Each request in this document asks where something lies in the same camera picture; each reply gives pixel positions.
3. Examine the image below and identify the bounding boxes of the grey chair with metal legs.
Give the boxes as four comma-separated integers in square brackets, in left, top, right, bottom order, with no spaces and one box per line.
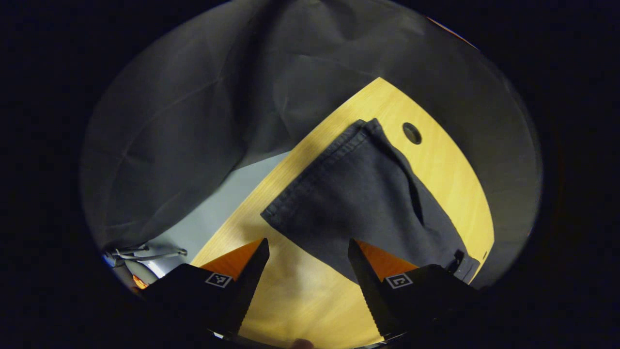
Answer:
[103,243,188,291]

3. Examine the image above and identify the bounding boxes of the dark grey jeans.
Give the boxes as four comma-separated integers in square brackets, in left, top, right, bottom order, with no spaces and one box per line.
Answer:
[261,118,481,286]

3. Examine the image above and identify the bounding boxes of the black backdrop cloth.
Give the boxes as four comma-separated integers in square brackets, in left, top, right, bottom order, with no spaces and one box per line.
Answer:
[80,0,543,287]

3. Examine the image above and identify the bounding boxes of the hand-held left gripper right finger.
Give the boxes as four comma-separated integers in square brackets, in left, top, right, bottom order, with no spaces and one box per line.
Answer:
[347,238,486,339]

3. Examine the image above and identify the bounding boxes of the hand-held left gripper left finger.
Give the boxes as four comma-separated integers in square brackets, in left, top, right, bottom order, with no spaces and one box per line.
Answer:
[139,237,271,336]

